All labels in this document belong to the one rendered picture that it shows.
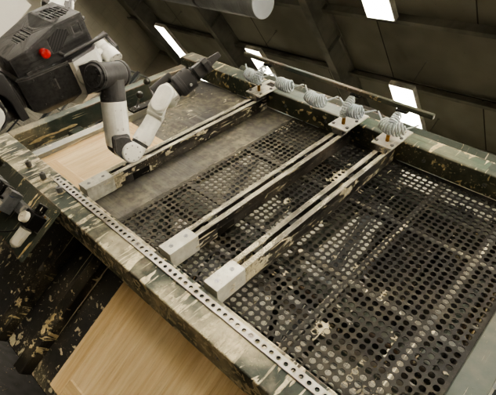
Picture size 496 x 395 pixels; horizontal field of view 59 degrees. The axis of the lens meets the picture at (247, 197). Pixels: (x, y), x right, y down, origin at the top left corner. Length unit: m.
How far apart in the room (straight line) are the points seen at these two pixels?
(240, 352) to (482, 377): 0.62
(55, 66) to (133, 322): 0.95
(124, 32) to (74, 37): 9.78
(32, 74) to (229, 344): 1.10
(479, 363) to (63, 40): 1.62
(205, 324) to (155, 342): 0.39
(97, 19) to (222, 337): 10.24
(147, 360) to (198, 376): 0.21
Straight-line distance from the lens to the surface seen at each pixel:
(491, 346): 1.42
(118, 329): 1.79
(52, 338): 1.99
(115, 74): 1.64
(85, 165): 2.10
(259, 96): 2.32
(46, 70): 1.70
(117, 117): 1.66
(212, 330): 1.31
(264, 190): 1.72
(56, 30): 1.71
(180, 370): 1.61
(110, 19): 11.32
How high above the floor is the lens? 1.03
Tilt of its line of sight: 8 degrees up
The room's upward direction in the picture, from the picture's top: 35 degrees clockwise
